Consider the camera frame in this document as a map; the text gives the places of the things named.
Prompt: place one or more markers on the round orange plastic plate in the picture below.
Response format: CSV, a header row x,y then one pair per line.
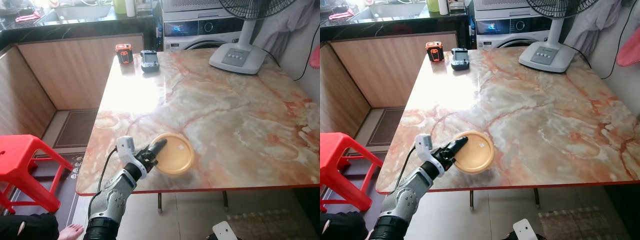
x,y
176,155
476,152

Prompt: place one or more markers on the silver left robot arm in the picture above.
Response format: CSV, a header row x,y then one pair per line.
x,y
116,192
410,192

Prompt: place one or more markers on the black metal table leg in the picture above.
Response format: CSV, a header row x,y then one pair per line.
x,y
225,199
160,201
472,200
536,197

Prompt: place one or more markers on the brown door mat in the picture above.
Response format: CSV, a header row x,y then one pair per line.
x,y
386,127
76,129

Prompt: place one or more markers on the grey black handheld device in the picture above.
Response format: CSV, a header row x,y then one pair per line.
x,y
149,61
460,59

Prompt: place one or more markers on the orange black handheld device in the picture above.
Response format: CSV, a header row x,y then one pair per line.
x,y
435,52
124,54

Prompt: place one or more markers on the wooden kitchen counter cabinet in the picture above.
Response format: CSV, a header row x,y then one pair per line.
x,y
70,70
390,70

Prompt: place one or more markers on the person's bare foot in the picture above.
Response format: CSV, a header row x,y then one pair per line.
x,y
70,232

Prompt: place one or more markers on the red plastic stool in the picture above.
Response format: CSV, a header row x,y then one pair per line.
x,y
22,155
337,152

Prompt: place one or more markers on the white washing machine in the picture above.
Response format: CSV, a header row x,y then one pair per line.
x,y
510,30
200,32

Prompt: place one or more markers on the white desk fan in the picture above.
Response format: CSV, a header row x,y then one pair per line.
x,y
547,52
239,55

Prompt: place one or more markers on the person's leg in black trousers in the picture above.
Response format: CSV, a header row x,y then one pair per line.
x,y
30,227
340,227

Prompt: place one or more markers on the beige patterned floor mat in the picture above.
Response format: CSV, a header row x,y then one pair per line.
x,y
580,224
270,225

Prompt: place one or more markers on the white bottle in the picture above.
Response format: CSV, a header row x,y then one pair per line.
x,y
130,7
443,6

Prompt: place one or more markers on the green bottle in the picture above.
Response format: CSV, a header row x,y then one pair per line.
x,y
433,5
119,6

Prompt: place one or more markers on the white stacked appliance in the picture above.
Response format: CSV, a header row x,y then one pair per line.
x,y
192,5
500,4

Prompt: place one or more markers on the steel kitchen sink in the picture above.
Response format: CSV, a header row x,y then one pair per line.
x,y
390,11
80,14

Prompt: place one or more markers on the red hanging towel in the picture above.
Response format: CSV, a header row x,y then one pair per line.
x,y
315,56
629,50

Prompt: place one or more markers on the grey hanging cloth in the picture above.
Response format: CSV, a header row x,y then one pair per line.
x,y
285,27
592,27

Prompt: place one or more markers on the small red cloth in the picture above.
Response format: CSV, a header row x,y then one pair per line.
x,y
27,18
341,15

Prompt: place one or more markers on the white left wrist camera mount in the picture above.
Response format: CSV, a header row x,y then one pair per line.
x,y
425,145
126,147

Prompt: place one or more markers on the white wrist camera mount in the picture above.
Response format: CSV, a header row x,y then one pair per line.
x,y
224,231
525,230
425,145
126,147

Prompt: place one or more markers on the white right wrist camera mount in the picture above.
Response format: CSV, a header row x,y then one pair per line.
x,y
224,231
525,230

